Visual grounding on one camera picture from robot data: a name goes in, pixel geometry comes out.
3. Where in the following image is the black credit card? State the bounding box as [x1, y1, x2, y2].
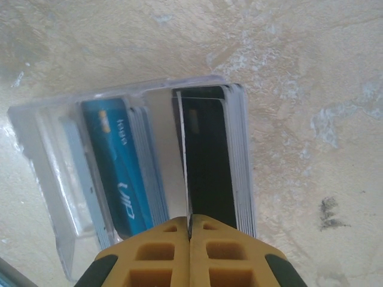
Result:
[172, 85, 242, 237]
[175, 90, 194, 237]

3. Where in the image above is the blue VIP credit card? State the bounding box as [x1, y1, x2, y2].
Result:
[80, 97, 165, 239]

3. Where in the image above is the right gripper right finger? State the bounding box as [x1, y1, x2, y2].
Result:
[190, 213, 308, 287]

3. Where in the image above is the clear acrylic card box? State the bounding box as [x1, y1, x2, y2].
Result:
[7, 74, 259, 282]

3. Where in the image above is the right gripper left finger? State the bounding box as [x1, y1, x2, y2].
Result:
[74, 216, 192, 287]

